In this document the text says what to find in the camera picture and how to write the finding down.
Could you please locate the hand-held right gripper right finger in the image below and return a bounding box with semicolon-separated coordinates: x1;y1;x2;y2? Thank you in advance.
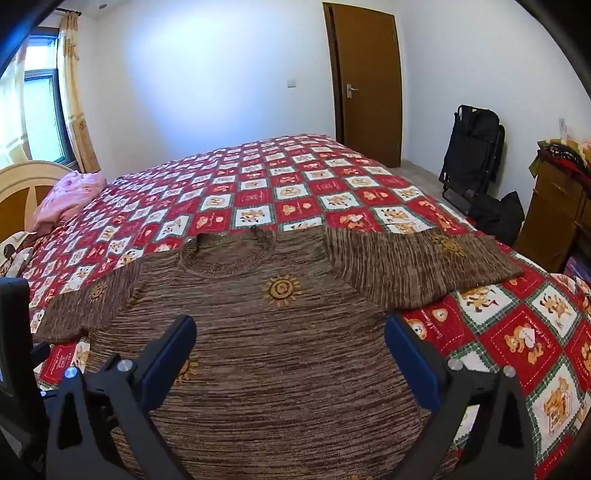
385;314;539;480

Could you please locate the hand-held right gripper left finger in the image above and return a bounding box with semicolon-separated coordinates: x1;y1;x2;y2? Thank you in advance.
46;315;198;480

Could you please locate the brown knitted sweater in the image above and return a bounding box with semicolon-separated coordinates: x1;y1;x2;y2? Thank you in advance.
34;226;525;480

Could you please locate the pile of clothes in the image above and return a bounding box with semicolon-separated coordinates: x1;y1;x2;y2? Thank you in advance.
531;136;591;180

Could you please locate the white patterned pillow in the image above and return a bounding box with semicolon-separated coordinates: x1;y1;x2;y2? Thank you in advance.
0;231;37;280

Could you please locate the pink pillow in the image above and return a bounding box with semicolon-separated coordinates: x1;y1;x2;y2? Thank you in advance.
32;171;108;234

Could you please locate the wooden bed headboard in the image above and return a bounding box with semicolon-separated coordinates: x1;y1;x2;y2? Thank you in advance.
0;160;75;243

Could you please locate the black bag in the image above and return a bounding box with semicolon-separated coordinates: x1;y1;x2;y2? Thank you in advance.
468;191;526;247

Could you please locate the purple box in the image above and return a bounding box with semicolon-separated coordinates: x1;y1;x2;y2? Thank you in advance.
566;255;591;281

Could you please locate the red checkered printed bedspread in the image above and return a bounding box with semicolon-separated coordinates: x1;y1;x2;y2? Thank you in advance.
14;134;591;480

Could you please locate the wooden cabinet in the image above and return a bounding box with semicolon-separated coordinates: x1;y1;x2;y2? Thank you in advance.
513;159;591;274

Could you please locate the black folded chair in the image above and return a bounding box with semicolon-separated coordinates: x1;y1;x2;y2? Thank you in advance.
438;104;506;205

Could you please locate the window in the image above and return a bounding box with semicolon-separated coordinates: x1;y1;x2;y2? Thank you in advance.
22;39;77;165

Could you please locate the yellow patterned curtain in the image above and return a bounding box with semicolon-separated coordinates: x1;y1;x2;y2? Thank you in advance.
58;11;101;174

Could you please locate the brown wooden door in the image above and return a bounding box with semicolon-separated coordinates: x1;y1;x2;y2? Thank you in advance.
322;2;403;168

